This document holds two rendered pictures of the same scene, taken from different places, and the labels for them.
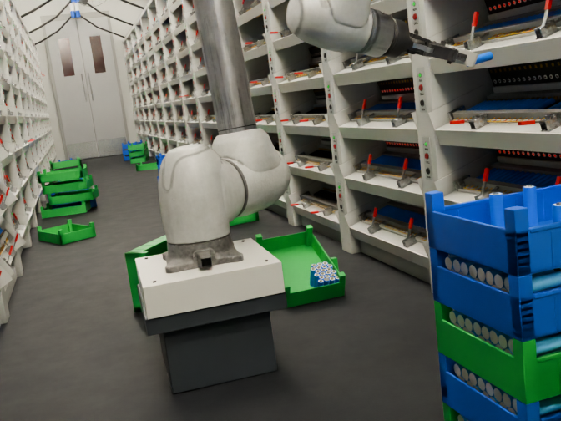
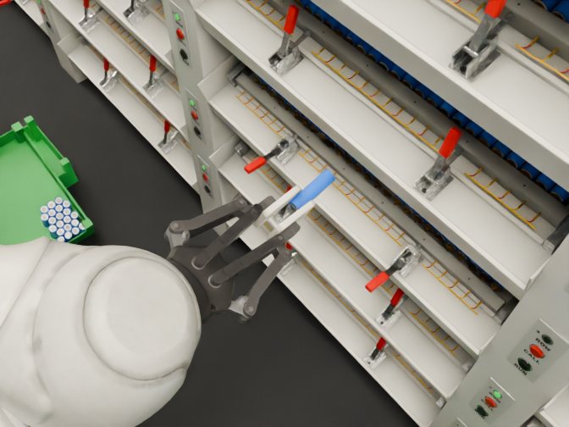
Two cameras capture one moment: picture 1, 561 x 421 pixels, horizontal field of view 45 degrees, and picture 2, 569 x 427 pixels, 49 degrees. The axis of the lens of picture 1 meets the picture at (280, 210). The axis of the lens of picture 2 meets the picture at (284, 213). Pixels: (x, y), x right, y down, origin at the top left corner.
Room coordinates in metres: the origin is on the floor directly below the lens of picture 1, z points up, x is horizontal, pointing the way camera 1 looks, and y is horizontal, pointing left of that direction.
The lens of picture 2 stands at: (1.09, -0.25, 1.30)
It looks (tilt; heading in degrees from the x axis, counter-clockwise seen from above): 57 degrees down; 336
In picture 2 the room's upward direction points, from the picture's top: straight up
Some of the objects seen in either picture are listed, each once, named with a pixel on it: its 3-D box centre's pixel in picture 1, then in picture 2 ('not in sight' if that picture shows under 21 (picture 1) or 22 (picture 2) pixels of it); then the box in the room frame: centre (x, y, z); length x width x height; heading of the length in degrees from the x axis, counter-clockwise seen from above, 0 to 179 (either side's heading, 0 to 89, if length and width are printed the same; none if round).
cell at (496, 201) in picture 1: (497, 215); not in sight; (0.93, -0.31, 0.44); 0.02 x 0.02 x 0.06
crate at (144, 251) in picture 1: (164, 270); not in sight; (2.23, 0.42, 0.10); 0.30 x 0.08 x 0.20; 157
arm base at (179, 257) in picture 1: (200, 249); not in sight; (1.57, 0.20, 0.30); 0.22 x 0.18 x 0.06; 11
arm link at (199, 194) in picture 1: (194, 190); not in sight; (1.59, 0.20, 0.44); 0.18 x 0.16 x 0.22; 139
